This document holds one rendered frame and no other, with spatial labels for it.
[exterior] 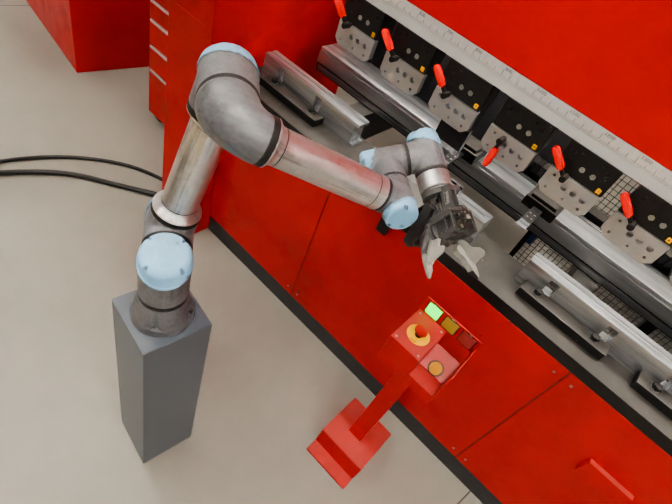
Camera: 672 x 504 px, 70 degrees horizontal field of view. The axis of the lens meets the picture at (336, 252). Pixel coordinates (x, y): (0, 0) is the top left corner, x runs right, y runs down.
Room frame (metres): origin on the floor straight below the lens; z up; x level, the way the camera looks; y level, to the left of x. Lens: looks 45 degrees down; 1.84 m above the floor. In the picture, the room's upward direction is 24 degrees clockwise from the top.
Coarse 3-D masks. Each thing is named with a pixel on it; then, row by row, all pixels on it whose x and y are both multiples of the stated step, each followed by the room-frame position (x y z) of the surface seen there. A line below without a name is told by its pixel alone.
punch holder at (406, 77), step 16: (400, 32) 1.47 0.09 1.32; (400, 48) 1.46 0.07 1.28; (416, 48) 1.44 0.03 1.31; (432, 48) 1.42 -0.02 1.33; (384, 64) 1.47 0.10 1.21; (400, 64) 1.45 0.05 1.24; (416, 64) 1.43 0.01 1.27; (432, 64) 1.43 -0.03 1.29; (400, 80) 1.44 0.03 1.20; (416, 80) 1.42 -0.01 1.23; (416, 96) 1.43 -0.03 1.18
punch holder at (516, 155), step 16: (512, 112) 1.29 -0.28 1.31; (528, 112) 1.28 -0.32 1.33; (496, 128) 1.30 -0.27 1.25; (512, 128) 1.28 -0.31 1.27; (528, 128) 1.27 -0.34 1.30; (544, 128) 1.25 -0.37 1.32; (512, 144) 1.27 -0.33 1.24; (528, 144) 1.26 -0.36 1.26; (544, 144) 1.26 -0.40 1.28; (512, 160) 1.26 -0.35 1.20; (528, 160) 1.24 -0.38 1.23
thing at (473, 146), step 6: (468, 138) 1.60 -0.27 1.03; (474, 138) 1.62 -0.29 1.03; (468, 144) 1.56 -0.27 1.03; (474, 144) 1.58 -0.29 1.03; (480, 144) 1.60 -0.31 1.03; (462, 150) 1.55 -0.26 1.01; (468, 150) 1.54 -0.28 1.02; (474, 150) 1.54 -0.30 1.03; (480, 150) 1.57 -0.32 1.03; (450, 156) 1.49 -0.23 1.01; (462, 156) 1.54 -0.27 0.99; (468, 156) 1.53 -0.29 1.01; (474, 156) 1.53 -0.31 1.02; (480, 156) 1.57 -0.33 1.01; (450, 162) 1.45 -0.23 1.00; (468, 162) 1.53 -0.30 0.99; (474, 162) 1.54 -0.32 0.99
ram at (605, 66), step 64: (384, 0) 1.51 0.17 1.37; (448, 0) 1.43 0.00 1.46; (512, 0) 1.36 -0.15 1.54; (576, 0) 1.30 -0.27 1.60; (640, 0) 1.25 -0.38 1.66; (512, 64) 1.33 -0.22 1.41; (576, 64) 1.27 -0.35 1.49; (640, 64) 1.22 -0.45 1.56; (576, 128) 1.23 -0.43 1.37; (640, 128) 1.18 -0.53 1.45
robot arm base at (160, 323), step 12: (132, 300) 0.60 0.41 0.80; (192, 300) 0.66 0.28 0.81; (132, 312) 0.57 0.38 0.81; (144, 312) 0.56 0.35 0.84; (156, 312) 0.56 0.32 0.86; (168, 312) 0.58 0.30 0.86; (180, 312) 0.60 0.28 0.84; (192, 312) 0.64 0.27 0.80; (144, 324) 0.55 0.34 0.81; (156, 324) 0.56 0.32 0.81; (168, 324) 0.57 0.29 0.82; (180, 324) 0.59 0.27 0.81; (156, 336) 0.55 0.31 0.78; (168, 336) 0.56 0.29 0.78
